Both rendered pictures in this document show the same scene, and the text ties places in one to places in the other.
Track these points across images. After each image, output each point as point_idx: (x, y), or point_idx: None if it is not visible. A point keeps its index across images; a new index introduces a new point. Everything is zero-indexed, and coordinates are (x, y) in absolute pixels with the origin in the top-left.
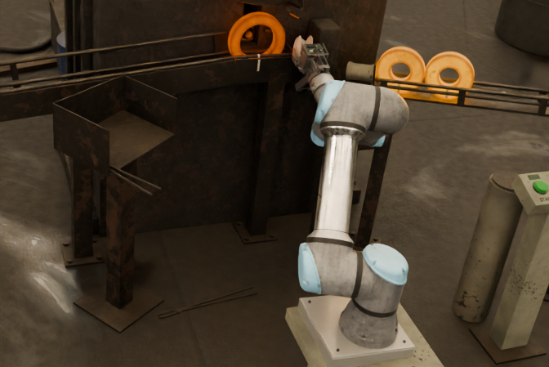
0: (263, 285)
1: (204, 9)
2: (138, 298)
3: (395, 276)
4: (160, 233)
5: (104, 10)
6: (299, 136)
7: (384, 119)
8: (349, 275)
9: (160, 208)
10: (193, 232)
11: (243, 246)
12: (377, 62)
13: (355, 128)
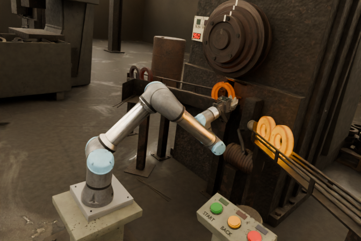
0: (175, 203)
1: (213, 77)
2: (144, 171)
3: (88, 162)
4: (186, 169)
5: (185, 67)
6: None
7: (152, 101)
8: (88, 152)
9: (189, 159)
10: (194, 176)
11: (197, 191)
12: (258, 122)
13: (142, 100)
